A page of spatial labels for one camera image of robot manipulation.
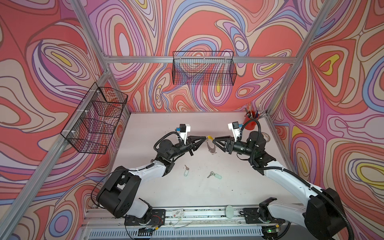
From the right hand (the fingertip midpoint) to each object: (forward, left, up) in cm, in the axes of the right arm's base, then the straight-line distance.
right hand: (215, 143), depth 73 cm
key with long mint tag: (-4, +16, -23) cm, 28 cm away
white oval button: (-26, -6, -23) cm, 35 cm away
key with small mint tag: (-6, -2, -25) cm, 25 cm away
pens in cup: (+32, -35, -14) cm, 49 cm away
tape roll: (+20, -41, -24) cm, 51 cm away
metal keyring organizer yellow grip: (-2, +3, -2) cm, 4 cm away
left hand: (0, +4, +4) cm, 6 cm away
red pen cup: (+28, -31, -21) cm, 47 cm away
